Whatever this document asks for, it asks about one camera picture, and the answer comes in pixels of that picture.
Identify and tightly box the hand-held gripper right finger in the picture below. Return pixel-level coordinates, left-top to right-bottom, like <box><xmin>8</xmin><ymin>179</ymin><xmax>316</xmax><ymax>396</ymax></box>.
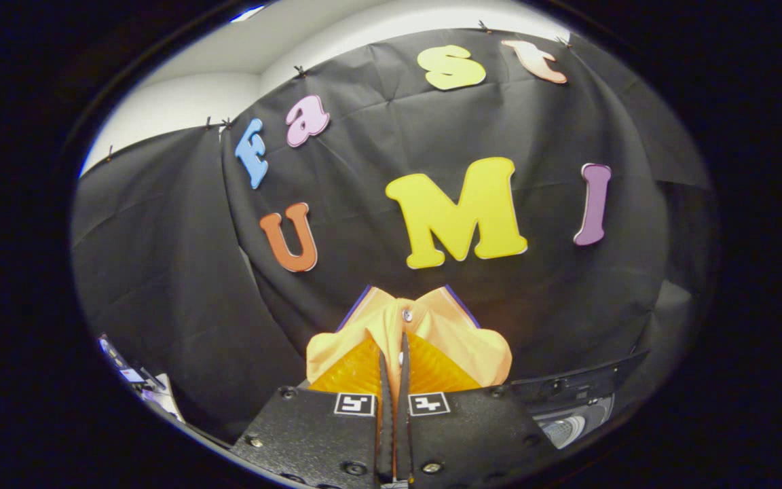
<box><xmin>396</xmin><ymin>333</ymin><xmax>561</xmax><ymax>489</ymax></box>

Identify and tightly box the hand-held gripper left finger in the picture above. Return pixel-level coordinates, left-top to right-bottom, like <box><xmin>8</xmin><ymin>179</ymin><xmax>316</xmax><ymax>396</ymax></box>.
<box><xmin>231</xmin><ymin>333</ymin><xmax>392</xmax><ymax>489</ymax></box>

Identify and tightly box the yellow garment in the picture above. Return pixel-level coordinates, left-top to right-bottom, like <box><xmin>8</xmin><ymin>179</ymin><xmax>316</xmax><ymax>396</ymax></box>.
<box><xmin>306</xmin><ymin>285</ymin><xmax>513</xmax><ymax>395</ymax></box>

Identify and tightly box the grey washing machine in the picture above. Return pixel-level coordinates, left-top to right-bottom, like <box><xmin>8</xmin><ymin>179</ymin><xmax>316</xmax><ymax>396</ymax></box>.
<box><xmin>510</xmin><ymin>350</ymin><xmax>650</xmax><ymax>449</ymax></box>

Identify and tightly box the washing machine lid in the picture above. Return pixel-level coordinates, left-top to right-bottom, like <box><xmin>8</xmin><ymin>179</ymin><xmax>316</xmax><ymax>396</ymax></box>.
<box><xmin>510</xmin><ymin>350</ymin><xmax>650</xmax><ymax>412</ymax></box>

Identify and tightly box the white desk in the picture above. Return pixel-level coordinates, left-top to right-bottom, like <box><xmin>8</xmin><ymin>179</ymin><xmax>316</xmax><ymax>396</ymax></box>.
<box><xmin>136</xmin><ymin>372</ymin><xmax>185</xmax><ymax>422</ymax></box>

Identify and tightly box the black backdrop cloth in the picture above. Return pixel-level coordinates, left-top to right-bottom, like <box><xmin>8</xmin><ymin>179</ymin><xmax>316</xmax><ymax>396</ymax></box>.
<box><xmin>71</xmin><ymin>27</ymin><xmax>721</xmax><ymax>442</ymax></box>

